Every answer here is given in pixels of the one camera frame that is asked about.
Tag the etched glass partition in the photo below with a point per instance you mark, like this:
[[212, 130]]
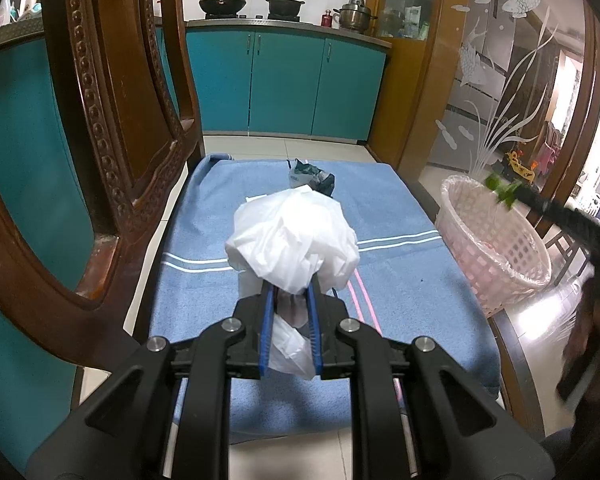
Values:
[[505, 60]]

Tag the black wok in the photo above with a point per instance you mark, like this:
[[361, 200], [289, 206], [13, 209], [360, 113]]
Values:
[[222, 4]]

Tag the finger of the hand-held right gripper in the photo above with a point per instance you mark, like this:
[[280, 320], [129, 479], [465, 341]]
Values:
[[565, 215]]

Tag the red bottle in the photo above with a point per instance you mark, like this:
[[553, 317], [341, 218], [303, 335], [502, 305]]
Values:
[[327, 19]]

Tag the carved wooden chair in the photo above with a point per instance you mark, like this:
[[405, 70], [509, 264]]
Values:
[[115, 110]]

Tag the black cooking pot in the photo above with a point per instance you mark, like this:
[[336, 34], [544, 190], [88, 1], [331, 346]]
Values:
[[285, 6]]

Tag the yellow toy vehicle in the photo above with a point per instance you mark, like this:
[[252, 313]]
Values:
[[520, 165]]

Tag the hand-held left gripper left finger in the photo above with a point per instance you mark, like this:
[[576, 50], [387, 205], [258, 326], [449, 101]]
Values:
[[266, 330]]

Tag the white plastic bag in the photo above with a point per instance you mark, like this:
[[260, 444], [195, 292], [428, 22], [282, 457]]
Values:
[[290, 240]]

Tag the wooden stool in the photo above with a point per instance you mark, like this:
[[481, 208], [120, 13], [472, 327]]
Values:
[[562, 250]]

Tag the dark green crumpled packet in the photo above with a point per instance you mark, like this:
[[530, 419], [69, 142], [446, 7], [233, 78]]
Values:
[[305, 172]]

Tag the wooden glass display cabinet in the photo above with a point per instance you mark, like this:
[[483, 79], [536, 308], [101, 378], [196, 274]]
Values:
[[410, 110]]

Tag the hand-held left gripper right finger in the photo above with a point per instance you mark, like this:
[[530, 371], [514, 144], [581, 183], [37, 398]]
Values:
[[314, 330]]

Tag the white basket with pink liner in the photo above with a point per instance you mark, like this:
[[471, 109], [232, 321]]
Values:
[[490, 255]]

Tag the blue striped towel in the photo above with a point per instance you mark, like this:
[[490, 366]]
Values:
[[200, 310]]

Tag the stainless steel pot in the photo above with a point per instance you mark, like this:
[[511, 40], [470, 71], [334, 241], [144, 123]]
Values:
[[354, 15]]

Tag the green leaf vegetable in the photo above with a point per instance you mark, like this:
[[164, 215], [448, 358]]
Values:
[[502, 192]]

